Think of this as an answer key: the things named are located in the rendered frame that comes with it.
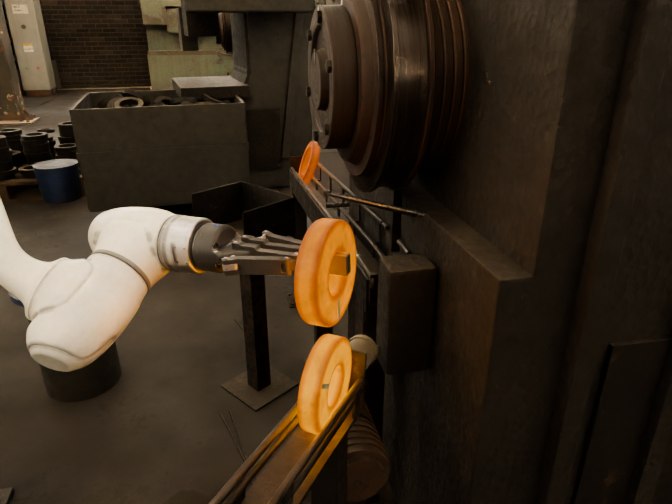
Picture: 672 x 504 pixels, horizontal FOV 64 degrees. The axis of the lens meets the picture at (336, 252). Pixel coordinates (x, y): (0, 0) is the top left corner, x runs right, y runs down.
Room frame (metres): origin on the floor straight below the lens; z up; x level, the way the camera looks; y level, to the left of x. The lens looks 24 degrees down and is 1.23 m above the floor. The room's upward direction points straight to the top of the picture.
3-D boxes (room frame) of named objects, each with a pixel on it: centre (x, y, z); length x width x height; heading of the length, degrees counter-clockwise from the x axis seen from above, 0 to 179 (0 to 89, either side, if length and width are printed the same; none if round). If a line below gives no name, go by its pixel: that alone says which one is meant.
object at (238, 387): (1.62, 0.29, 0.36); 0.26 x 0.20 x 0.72; 47
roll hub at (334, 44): (1.16, 0.02, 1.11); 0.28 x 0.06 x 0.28; 12
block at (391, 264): (0.95, -0.14, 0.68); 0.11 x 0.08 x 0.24; 102
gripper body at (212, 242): (0.76, 0.16, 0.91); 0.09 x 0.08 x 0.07; 68
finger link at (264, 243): (0.74, 0.09, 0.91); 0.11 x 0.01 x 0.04; 69
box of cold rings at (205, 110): (3.72, 1.17, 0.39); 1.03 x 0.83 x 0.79; 106
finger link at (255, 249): (0.72, 0.10, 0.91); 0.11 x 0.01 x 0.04; 66
